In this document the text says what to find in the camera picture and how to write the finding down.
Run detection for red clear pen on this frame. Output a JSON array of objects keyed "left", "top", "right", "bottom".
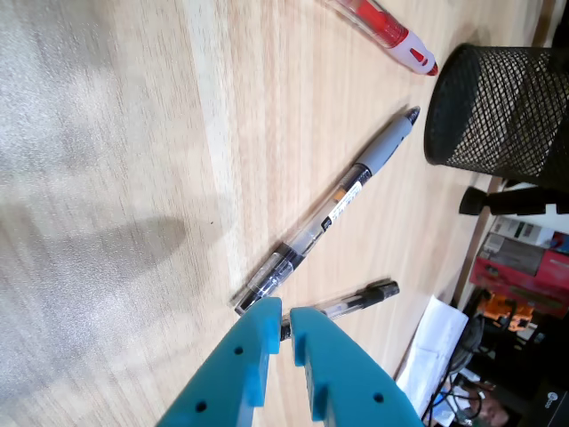
[{"left": 326, "top": 0, "right": 439, "bottom": 77}]

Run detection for black mesh pen holder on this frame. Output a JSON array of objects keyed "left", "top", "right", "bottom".
[{"left": 423, "top": 43, "right": 569, "bottom": 192}]

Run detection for orange object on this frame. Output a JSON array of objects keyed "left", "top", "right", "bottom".
[{"left": 482, "top": 293, "right": 539, "bottom": 333}]

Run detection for grey grip clear pen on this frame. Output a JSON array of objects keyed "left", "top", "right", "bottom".
[{"left": 228, "top": 105, "right": 421, "bottom": 317}]

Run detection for red cardboard box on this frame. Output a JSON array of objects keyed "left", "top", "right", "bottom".
[{"left": 469, "top": 231, "right": 569, "bottom": 318}]

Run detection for black device with logo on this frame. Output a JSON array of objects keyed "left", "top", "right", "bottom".
[{"left": 531, "top": 382, "right": 569, "bottom": 427}]

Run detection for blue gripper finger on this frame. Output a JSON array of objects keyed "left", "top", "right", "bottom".
[
  {"left": 156, "top": 296, "right": 283, "bottom": 427},
  {"left": 289, "top": 305, "right": 424, "bottom": 427}
]

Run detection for thin clear black capped pen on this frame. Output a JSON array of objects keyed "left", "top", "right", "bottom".
[{"left": 279, "top": 278, "right": 401, "bottom": 342}]

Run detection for white paper sheet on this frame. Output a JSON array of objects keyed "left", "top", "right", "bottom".
[{"left": 395, "top": 295, "right": 470, "bottom": 417}]

